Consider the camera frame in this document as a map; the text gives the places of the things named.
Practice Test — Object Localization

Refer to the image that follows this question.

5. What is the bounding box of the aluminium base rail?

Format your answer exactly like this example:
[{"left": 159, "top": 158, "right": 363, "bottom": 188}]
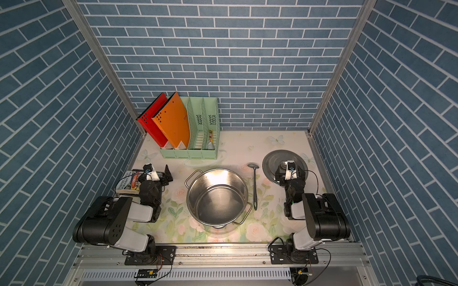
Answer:
[{"left": 64, "top": 242, "right": 378, "bottom": 286}]

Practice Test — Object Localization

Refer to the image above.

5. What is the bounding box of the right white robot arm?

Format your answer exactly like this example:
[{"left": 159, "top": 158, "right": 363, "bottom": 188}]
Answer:
[{"left": 275, "top": 168, "right": 351, "bottom": 251}]

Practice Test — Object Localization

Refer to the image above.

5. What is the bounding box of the red folder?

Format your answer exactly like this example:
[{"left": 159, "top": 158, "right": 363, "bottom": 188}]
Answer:
[{"left": 137, "top": 93, "right": 172, "bottom": 149}]

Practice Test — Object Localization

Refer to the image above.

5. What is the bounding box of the green file organizer rack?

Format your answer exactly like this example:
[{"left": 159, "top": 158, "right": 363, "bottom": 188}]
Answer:
[{"left": 161, "top": 97, "right": 221, "bottom": 160}]

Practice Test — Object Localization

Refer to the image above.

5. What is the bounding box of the small booklet in rack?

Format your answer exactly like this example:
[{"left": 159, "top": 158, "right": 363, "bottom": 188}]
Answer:
[{"left": 206, "top": 130, "right": 215, "bottom": 150}]

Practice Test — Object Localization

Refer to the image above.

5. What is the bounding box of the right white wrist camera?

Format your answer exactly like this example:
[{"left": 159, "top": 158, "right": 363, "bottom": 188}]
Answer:
[{"left": 285, "top": 160, "right": 297, "bottom": 181}]

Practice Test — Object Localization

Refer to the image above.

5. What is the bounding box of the steel ladle spoon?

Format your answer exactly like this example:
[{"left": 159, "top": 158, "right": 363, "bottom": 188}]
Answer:
[{"left": 248, "top": 163, "right": 259, "bottom": 210}]

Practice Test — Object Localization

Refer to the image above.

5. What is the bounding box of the colourful paperback book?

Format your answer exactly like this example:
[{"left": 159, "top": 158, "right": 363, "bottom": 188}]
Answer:
[{"left": 114, "top": 169, "right": 166, "bottom": 197}]

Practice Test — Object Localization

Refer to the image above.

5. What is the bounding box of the stainless steel pot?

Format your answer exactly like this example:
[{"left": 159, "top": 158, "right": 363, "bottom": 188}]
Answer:
[{"left": 184, "top": 168, "right": 254, "bottom": 229}]

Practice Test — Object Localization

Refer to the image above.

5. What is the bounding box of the steel pot lid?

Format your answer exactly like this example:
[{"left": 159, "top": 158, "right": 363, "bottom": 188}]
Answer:
[{"left": 262, "top": 150, "right": 308, "bottom": 185}]

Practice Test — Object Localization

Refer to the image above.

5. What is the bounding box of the orange folder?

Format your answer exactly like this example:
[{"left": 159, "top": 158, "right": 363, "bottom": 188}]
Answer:
[{"left": 152, "top": 92, "right": 190, "bottom": 150}]

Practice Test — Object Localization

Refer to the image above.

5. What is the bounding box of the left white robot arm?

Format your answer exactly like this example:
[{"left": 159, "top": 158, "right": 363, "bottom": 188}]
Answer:
[{"left": 73, "top": 164, "right": 173, "bottom": 256}]

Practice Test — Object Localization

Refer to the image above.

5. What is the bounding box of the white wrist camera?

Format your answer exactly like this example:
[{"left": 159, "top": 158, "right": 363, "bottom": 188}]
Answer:
[
  {"left": 142, "top": 163, "right": 160, "bottom": 181},
  {"left": 285, "top": 160, "right": 297, "bottom": 181}
]

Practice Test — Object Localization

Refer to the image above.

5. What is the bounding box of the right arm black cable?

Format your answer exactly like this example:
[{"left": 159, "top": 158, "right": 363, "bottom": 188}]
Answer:
[{"left": 303, "top": 169, "right": 321, "bottom": 197}]

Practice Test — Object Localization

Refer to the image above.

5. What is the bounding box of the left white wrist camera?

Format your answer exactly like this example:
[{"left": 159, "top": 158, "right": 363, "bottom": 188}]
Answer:
[{"left": 142, "top": 163, "right": 160, "bottom": 181}]

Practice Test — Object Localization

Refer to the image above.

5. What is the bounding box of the floral table mat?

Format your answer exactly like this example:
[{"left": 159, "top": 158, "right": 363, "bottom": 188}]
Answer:
[{"left": 127, "top": 131, "right": 326, "bottom": 244}]

